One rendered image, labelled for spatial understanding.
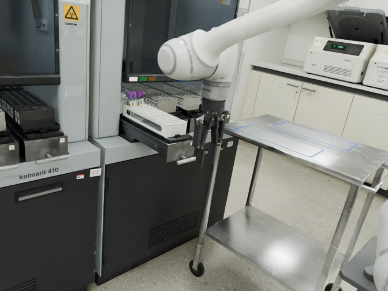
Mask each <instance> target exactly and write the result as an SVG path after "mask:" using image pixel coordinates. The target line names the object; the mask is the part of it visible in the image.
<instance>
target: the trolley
mask: <svg viewBox="0 0 388 291"><path fill-rule="evenodd" d="M223 133H225V134H227V135H230V136H233V137H235V138H238V139H240V140H243V141H246V142H248V143H251V144H253V145H255V146H258V152H257V156H256V160H255V165H254V168H253V173H252V178H251V183H250V187H249V192H248V197H247V202H246V205H245V207H244V208H242V209H240V210H238V211H237V212H235V213H234V214H232V215H230V216H228V217H227V218H225V219H223V220H221V221H220V222H218V223H216V224H215V225H213V226H211V227H209V228H208V229H206V228H207V222H208V216H209V212H210V205H211V199H212V193H213V189H214V182H215V176H216V172H217V166H218V159H219V153H220V149H221V143H219V144H220V146H217V151H216V154H215V161H214V164H213V165H212V164H210V171H209V175H208V181H207V188H206V195H205V199H204V206H203V212H202V219H201V223H200V230H199V236H198V241H197V247H196V254H195V258H194V259H193V260H191V261H190V263H189V268H190V271H191V272H192V274H193V275H195V276H196V277H201V276H202V275H203V274H204V266H203V264H202V261H203V258H202V251H203V245H204V239H205V235H206V236H208V237H209V238H211V239H213V240H214V241H216V242H217V243H218V244H221V245H222V246H223V247H225V248H226V249H228V250H229V251H231V252H233V253H234V254H235V255H237V256H239V257H240V258H242V259H243V260H245V261H246V262H248V263H249V264H251V265H252V266H254V267H255V268H257V269H258V270H260V271H261V272H263V273H265V274H266V275H268V276H269V277H270V278H272V279H273V280H275V281H277V282H278V283H280V284H281V285H283V286H284V287H286V288H287V289H289V290H290V291H323V289H324V288H325V289H324V291H343V290H342V288H341V284H342V283H341V282H342V279H341V277H340V276H339V273H340V270H341V269H342V268H343V267H344V266H345V265H346V264H347V263H348V261H350V258H351V256H352V253H353V250H354V248H355V246H356V243H357V240H358V238H359V235H360V232H361V230H362V227H363V225H364V222H365V219H366V217H367V214H368V212H369V209H370V207H371V204H372V201H373V199H374V196H375V194H376V192H377V190H378V189H379V188H380V187H381V186H382V185H383V183H384V182H385V181H386V180H387V179H388V173H387V174H386V175H385V176H384V177H383V178H382V176H383V172H384V170H385V169H387V170H388V165H387V162H388V152H387V151H384V150H380V149H378V148H374V147H371V146H368V145H365V144H361V143H358V142H356V141H352V140H349V139H345V138H343V137H339V136H336V135H332V134H330V133H326V132H323V131H321V130H317V129H314V128H310V127H307V126H304V125H301V124H297V123H295V122H292V121H288V120H285V119H282V118H278V117H275V116H273V115H269V114H266V115H261V116H258V117H253V118H248V119H245V120H240V121H235V122H230V123H227V124H225V127H224V132H223ZM264 149H265V150H268V151H271V152H274V153H276V154H278V155H282V156H284V157H286V158H289V159H291V160H294V161H296V162H299V163H302V164H304V165H307V166H309V167H312V168H314V169H317V170H320V171H322V172H325V173H327V174H330V175H332V176H335V177H338V178H340V179H343V180H345V181H348V182H351V183H352V184H351V187H350V190H349V193H348V196H347V198H346V202H345V204H344V207H343V210H342V213H341V216H340V218H339V221H338V225H337V227H336V230H335V233H334V236H333V239H332V241H331V244H330V246H328V245H326V244H324V243H322V242H320V241H318V240H316V239H314V238H312V237H310V236H309V235H307V234H305V233H303V232H301V231H299V230H297V229H295V228H293V227H291V226H289V225H287V224H286V223H284V222H282V221H280V220H278V219H276V218H274V217H272V216H271V215H268V214H266V213H265V212H263V211H261V210H259V209H257V208H255V207H253V206H252V205H251V204H252V199H253V194H254V191H255V186H256V182H257V178H258V173H259V169H260V164H261V161H262V156H263V151H264ZM375 172H376V173H375ZM374 173H375V176H374V179H373V181H372V184H371V187H369V186H366V185H364V184H363V183H364V182H365V181H366V180H367V179H368V178H369V177H370V176H371V175H372V174H374ZM381 178H382V179H381ZM360 189H362V190H364V191H367V192H368V195H367V197H366V200H365V202H364V205H363V208H362V211H361V213H360V216H359V219H358V221H357V224H356V227H355V229H354V232H353V234H352V238H351V239H350V243H349V245H348V248H347V250H346V253H345V255H344V254H343V253H341V252H339V251H338V248H339V245H340V243H341V240H342V237H343V235H344V232H345V229H346V226H347V224H348V220H349V218H350V215H351V213H352V210H353V207H354V204H355V201H356V199H357V195H358V193H359V190H360ZM339 267H340V269H339V272H338V275H337V277H336V280H335V282H334V283H328V282H329V281H330V280H331V278H332V277H333V275H334V274H335V272H336V271H337V270H338V268H339Z"/></svg>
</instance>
